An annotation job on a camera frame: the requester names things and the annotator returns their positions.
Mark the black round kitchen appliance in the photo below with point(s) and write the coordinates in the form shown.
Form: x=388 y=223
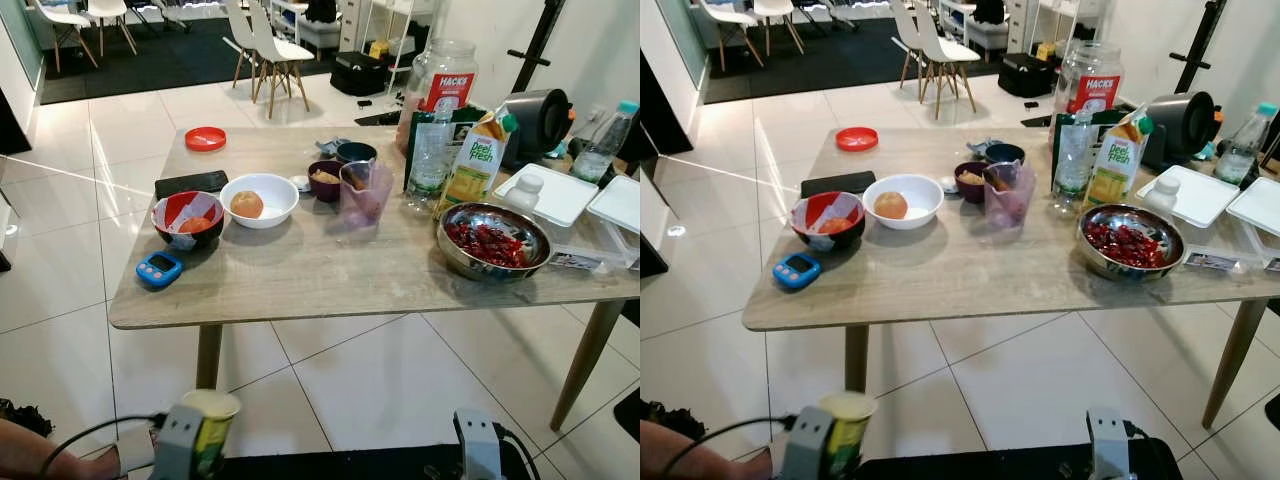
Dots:
x=540 y=120
x=1185 y=125

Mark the metal bowl of red sweets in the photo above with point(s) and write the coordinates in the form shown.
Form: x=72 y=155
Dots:
x=1132 y=242
x=493 y=242

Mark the white plastic food container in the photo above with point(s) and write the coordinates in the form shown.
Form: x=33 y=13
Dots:
x=615 y=205
x=565 y=195
x=1205 y=195
x=1258 y=205

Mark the red and black bowl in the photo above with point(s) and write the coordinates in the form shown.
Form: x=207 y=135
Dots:
x=828 y=222
x=187 y=222

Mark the clear water bottle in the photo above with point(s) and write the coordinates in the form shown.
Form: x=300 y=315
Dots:
x=430 y=160
x=1075 y=160

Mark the white bowl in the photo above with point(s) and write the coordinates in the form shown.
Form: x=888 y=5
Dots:
x=275 y=195
x=920 y=195

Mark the yellow green cup noodle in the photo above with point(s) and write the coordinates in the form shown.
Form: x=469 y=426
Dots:
x=850 y=430
x=215 y=430

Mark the blue kitchen timer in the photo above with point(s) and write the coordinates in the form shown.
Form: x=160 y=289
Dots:
x=796 y=270
x=159 y=269

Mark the red round lid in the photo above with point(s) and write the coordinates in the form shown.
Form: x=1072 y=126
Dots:
x=857 y=138
x=205 y=138

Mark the light wooden table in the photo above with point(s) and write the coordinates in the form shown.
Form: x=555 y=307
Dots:
x=970 y=275
x=330 y=275

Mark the clear plastic container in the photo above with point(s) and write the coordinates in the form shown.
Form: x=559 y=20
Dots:
x=595 y=255
x=1235 y=258

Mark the yellow green juice carton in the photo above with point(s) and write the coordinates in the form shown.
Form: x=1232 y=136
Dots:
x=1118 y=165
x=475 y=165

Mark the small white cap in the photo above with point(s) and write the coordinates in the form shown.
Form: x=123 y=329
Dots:
x=300 y=183
x=948 y=184

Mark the small white bottle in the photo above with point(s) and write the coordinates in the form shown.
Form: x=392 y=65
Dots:
x=527 y=192
x=1162 y=193

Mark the white chair with wooden legs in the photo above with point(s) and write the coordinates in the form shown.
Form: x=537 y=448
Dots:
x=935 y=50
x=60 y=20
x=110 y=12
x=725 y=20
x=775 y=12
x=270 y=50

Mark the black bag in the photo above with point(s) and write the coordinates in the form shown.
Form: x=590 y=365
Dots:
x=1027 y=73
x=360 y=72

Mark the water bottle with teal cap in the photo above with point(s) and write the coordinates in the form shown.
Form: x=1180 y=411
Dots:
x=1245 y=145
x=605 y=145

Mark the person bare leg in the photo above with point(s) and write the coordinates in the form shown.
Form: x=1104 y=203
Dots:
x=40 y=455
x=690 y=462

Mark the black carpet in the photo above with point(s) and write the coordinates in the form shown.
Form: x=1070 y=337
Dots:
x=840 y=60
x=180 y=55

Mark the small purple bowl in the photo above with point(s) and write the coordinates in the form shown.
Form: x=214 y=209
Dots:
x=323 y=182
x=968 y=183

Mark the clear jar with red label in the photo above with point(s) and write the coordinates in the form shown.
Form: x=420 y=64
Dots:
x=1088 y=85
x=440 y=85

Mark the white sandal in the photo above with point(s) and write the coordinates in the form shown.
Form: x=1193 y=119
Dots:
x=135 y=455

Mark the orange round fruit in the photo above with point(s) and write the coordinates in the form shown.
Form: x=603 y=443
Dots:
x=890 y=205
x=246 y=204

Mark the dark teal bowl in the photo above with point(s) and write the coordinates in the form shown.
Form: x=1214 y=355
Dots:
x=1003 y=152
x=356 y=152

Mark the clear plastic measuring cup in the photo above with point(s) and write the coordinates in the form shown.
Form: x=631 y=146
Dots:
x=367 y=202
x=1012 y=202

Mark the crumpled grey wrapper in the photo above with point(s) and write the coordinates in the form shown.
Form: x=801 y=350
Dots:
x=980 y=147
x=331 y=147

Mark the black flat phone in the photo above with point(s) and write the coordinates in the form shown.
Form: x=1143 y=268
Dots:
x=838 y=184
x=190 y=184

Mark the dark green carton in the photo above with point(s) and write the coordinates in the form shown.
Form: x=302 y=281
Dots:
x=1107 y=122
x=462 y=118

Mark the black metal stand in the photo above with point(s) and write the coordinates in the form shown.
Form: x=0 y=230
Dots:
x=535 y=45
x=1200 y=45

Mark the black fuzzy slipper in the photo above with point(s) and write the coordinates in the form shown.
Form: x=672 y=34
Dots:
x=665 y=414
x=25 y=415

